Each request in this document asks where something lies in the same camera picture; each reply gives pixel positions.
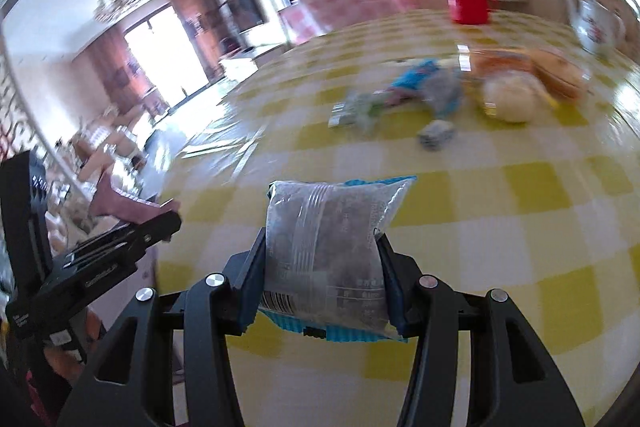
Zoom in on clear snack packet blue edges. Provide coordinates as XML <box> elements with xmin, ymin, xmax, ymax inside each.
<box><xmin>257</xmin><ymin>176</ymin><xmax>417</xmax><ymax>344</ymax></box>

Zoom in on round bun in clear packet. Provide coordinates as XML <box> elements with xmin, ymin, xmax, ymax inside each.
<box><xmin>479</xmin><ymin>72</ymin><xmax>544</xmax><ymax>124</ymax></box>

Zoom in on pink covered chair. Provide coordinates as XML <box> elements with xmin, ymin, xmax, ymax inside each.
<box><xmin>277</xmin><ymin>0</ymin><xmax>417</xmax><ymax>48</ymax></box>

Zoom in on television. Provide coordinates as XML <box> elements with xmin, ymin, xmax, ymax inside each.
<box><xmin>225</xmin><ymin>0</ymin><xmax>266</xmax><ymax>34</ymax></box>

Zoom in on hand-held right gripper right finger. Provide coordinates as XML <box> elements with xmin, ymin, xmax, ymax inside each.
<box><xmin>376</xmin><ymin>234</ymin><xmax>586</xmax><ymax>427</ymax></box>

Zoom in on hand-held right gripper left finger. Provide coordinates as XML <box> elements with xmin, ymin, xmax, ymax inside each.
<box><xmin>57</xmin><ymin>228</ymin><xmax>269</xmax><ymax>427</ymax></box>

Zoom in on orange bread packet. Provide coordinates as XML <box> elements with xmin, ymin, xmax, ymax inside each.
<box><xmin>470</xmin><ymin>47</ymin><xmax>592</xmax><ymax>104</ymax></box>

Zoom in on small white snack packet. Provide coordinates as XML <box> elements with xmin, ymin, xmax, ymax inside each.
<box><xmin>417</xmin><ymin>119</ymin><xmax>459</xmax><ymax>152</ymax></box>

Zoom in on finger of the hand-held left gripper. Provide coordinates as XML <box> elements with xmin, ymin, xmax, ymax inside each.
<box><xmin>52</xmin><ymin>209</ymin><xmax>182</xmax><ymax>303</ymax></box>

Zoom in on white floral teapot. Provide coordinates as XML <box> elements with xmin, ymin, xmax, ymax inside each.
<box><xmin>565</xmin><ymin>0</ymin><xmax>629</xmax><ymax>58</ymax></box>

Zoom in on pink snack packet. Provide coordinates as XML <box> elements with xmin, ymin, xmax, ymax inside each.
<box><xmin>89</xmin><ymin>176</ymin><xmax>181</xmax><ymax>223</ymax></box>

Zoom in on pale green snack packet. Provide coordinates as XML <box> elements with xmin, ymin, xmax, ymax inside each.
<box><xmin>327</xmin><ymin>89</ymin><xmax>397</xmax><ymax>134</ymax></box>

